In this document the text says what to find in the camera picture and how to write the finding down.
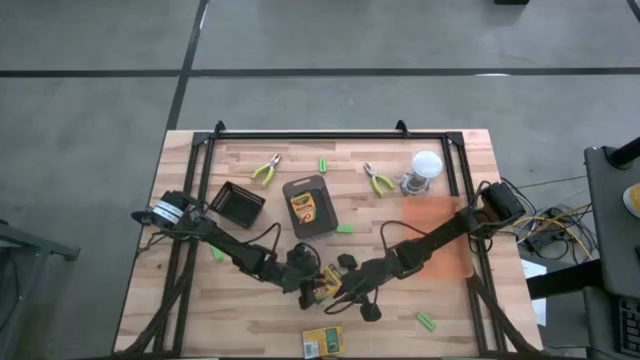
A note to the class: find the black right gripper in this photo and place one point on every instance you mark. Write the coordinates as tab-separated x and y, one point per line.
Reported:
367	282

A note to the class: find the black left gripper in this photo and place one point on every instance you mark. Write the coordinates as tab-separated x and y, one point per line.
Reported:
297	275

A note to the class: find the yellow Crayola crayon box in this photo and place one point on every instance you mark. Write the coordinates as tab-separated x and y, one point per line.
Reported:
303	207
323	342
331	281

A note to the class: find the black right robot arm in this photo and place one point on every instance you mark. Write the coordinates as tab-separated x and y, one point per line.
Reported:
440	235

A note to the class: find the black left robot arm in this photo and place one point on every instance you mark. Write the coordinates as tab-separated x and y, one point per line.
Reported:
235	250

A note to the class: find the orange translucent plastic tray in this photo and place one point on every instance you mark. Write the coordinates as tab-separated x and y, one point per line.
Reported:
447	265

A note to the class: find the black plastic mesh basket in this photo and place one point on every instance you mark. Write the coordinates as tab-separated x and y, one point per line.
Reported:
237	205

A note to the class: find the clear jar with white lid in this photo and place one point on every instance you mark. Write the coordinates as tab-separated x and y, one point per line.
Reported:
426	164

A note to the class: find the white paper sheet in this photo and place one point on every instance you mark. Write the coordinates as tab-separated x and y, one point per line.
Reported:
532	269
539	311

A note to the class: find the black power strip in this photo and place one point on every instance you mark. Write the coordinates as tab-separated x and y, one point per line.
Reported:
545	241

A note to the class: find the black metal beam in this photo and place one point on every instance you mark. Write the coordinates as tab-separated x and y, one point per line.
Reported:
565	280

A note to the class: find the dark grey desk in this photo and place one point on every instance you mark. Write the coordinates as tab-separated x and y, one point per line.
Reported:
600	325

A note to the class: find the grey metal side table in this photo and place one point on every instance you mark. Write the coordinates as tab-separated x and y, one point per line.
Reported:
607	225

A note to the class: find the grey metal stand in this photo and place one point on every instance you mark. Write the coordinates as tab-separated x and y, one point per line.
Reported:
35	243

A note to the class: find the black computer keyboard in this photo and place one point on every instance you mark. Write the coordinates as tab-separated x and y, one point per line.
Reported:
630	325

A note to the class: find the yellow tape roll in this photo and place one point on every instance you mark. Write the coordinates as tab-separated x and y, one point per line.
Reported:
634	200

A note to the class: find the black floor object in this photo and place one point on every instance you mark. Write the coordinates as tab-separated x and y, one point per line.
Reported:
510	1

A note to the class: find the black aluminium table frame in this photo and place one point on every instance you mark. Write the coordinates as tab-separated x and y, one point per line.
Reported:
325	135

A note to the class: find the black round post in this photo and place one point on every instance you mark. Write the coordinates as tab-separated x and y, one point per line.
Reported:
622	152

